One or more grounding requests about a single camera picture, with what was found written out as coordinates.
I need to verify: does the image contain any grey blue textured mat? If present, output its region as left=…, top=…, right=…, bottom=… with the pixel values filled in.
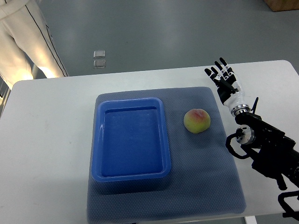
left=87, top=87, right=246, bottom=224

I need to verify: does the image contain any blue plastic tray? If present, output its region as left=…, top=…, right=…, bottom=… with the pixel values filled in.
left=91, top=98, right=171, bottom=183

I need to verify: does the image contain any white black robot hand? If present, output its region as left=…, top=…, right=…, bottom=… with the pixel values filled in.
left=205, top=57, right=250, bottom=117

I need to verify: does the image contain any lower metal floor plate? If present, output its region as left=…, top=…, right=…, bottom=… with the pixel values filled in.
left=93, top=59, right=106, bottom=68

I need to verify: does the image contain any metal floor plate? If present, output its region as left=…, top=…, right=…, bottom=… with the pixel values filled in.
left=93, top=50, right=106, bottom=58
left=93, top=59, right=106, bottom=68

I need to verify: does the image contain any upper metal floor plate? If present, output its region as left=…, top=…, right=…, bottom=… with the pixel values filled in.
left=93, top=50, right=106, bottom=58

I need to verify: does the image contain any white table leg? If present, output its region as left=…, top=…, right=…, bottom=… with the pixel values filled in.
left=244, top=216, right=257, bottom=224

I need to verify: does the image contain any brown cardboard box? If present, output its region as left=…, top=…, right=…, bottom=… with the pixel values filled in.
left=264, top=0, right=299, bottom=12

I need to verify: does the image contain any green red peach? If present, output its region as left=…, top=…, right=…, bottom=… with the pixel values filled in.
left=183, top=109, right=211, bottom=134

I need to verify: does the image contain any person in white clothes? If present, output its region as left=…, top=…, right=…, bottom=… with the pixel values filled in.
left=0, top=0, right=68, bottom=89

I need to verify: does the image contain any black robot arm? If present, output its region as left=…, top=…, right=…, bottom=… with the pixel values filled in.
left=225, top=105, right=299, bottom=220

